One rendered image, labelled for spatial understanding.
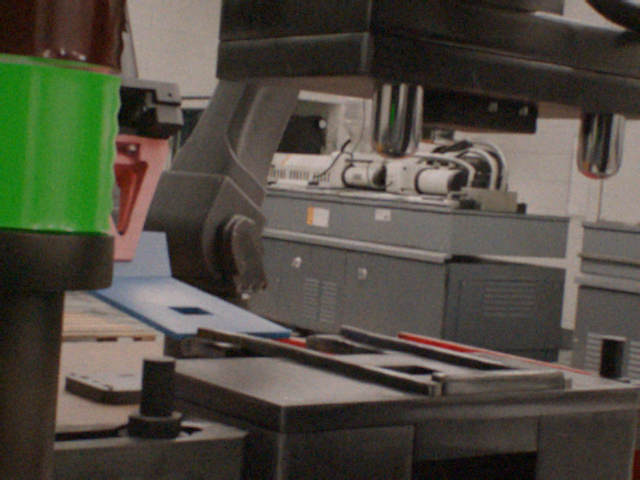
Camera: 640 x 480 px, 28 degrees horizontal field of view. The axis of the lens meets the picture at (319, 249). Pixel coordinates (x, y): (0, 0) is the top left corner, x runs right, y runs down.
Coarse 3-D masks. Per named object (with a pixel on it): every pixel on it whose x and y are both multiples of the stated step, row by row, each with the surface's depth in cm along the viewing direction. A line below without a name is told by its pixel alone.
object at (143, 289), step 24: (144, 240) 80; (120, 264) 78; (144, 264) 79; (168, 264) 80; (120, 288) 74; (144, 288) 75; (168, 288) 76; (192, 288) 77; (144, 312) 69; (168, 312) 70; (192, 312) 72; (216, 312) 71; (240, 312) 72; (192, 336) 66; (264, 336) 68; (288, 336) 69
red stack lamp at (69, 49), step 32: (0, 0) 26; (32, 0) 26; (64, 0) 26; (96, 0) 27; (0, 32) 26; (32, 32) 26; (64, 32) 26; (96, 32) 27; (64, 64) 28; (96, 64) 27
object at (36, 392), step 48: (0, 240) 26; (48, 240) 26; (96, 240) 27; (0, 288) 26; (48, 288) 27; (96, 288) 28; (0, 336) 27; (48, 336) 28; (0, 384) 27; (48, 384) 28; (0, 432) 28; (48, 432) 28
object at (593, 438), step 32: (192, 416) 50; (224, 416) 49; (544, 416) 54; (576, 416) 55; (608, 416) 57; (256, 448) 47; (288, 448) 46; (320, 448) 47; (352, 448) 48; (384, 448) 49; (416, 448) 50; (448, 448) 51; (480, 448) 52; (512, 448) 53; (544, 448) 54; (576, 448) 56; (608, 448) 57
